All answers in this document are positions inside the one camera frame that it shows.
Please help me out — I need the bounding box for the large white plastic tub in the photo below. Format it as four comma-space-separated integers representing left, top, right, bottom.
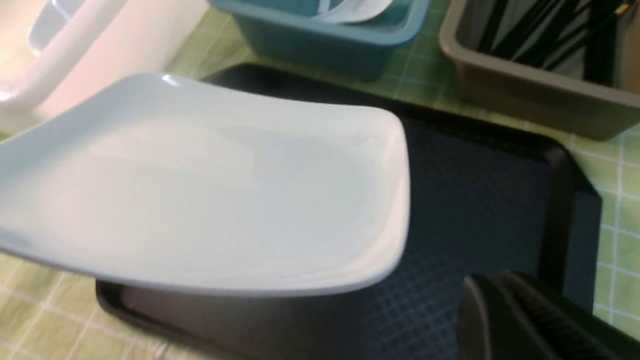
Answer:
0, 0, 210, 138

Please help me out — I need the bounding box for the black serving tray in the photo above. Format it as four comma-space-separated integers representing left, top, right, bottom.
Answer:
95, 64, 602, 360

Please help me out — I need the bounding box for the large white square plate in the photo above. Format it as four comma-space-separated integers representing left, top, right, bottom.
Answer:
0, 73, 410, 297

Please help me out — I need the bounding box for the white spoon lower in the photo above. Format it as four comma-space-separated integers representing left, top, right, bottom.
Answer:
311, 0, 393, 24

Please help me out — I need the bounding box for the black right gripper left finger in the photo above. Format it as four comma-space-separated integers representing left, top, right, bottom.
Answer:
457, 274, 551, 360

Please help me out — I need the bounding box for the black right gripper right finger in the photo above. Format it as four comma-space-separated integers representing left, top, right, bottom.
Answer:
499, 271, 640, 360

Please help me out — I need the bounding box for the teal plastic bin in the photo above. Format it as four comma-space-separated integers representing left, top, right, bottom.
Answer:
210, 0, 431, 81

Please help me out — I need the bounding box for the brown plastic bin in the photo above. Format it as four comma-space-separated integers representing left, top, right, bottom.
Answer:
439, 0, 639, 141

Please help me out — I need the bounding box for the black chopsticks bundle in bin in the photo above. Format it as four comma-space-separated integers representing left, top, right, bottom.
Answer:
475, 0, 637, 87

